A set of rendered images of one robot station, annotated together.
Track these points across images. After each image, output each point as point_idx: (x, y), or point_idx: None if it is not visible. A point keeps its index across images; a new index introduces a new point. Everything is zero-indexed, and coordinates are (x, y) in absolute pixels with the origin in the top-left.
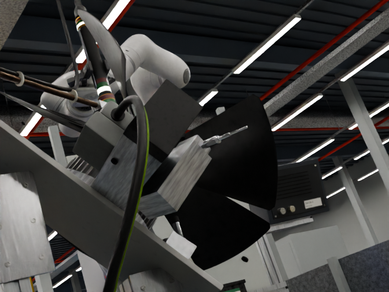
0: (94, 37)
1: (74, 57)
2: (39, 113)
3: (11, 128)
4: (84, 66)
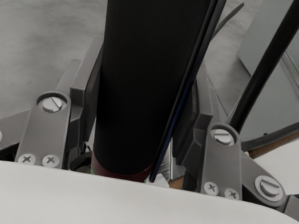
0: (213, 37)
1: (262, 59)
2: (298, 194)
3: (279, 147)
4: (214, 92)
